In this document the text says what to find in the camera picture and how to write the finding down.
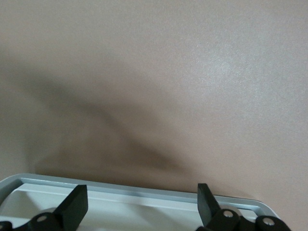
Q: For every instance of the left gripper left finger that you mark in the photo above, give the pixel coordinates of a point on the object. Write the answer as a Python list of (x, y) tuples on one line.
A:
[(72, 209)]

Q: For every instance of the white plastic drawer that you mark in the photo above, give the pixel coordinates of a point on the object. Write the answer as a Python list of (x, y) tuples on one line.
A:
[(134, 199)]

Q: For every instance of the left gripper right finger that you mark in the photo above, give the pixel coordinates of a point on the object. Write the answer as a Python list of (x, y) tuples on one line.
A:
[(209, 214)]

